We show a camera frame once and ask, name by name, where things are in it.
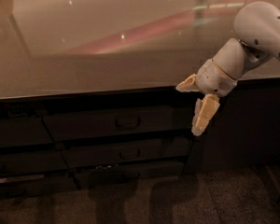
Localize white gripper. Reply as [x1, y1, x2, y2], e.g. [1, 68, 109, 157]
[175, 59, 237, 136]

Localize dark top drawer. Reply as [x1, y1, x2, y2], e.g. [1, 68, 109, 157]
[43, 105, 192, 141]

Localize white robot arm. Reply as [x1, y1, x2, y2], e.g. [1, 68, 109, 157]
[176, 2, 280, 136]

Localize dark bottom drawer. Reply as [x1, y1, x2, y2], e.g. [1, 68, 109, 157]
[75, 161, 184, 189]

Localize dark right cabinet door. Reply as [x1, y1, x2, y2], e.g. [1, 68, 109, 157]
[185, 78, 280, 173]

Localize dark left cabinet drawers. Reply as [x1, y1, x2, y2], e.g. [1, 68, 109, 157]
[0, 102, 79, 199]

